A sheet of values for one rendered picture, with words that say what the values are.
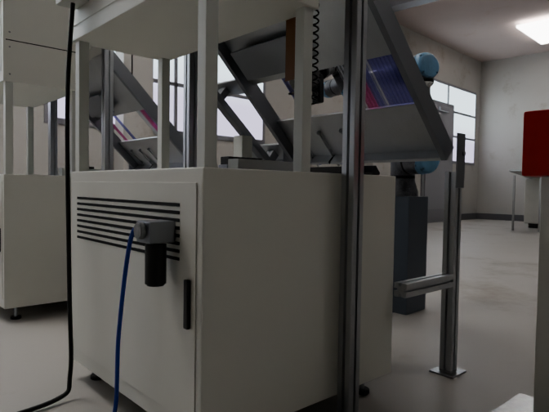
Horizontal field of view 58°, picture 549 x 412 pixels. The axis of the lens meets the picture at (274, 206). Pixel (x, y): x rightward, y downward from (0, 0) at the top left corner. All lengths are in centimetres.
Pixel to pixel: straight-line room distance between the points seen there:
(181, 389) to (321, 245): 45
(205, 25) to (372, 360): 95
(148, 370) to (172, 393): 11
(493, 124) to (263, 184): 1013
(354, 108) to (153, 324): 69
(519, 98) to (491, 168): 145
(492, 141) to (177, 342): 1024
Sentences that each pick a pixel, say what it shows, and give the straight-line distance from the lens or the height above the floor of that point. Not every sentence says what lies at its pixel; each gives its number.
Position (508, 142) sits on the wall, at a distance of 1093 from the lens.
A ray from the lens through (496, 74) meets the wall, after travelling 1123.
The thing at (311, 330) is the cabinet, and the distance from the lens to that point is 123.
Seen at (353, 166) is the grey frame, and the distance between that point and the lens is 123.
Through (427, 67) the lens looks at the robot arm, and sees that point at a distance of 237.
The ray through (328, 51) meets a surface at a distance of 165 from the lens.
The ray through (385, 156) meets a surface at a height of 70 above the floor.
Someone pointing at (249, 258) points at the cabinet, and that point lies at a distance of 106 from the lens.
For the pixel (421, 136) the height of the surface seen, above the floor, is 76.
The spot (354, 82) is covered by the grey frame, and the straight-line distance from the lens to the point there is 125.
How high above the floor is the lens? 58
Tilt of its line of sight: 2 degrees down
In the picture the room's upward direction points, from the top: 1 degrees clockwise
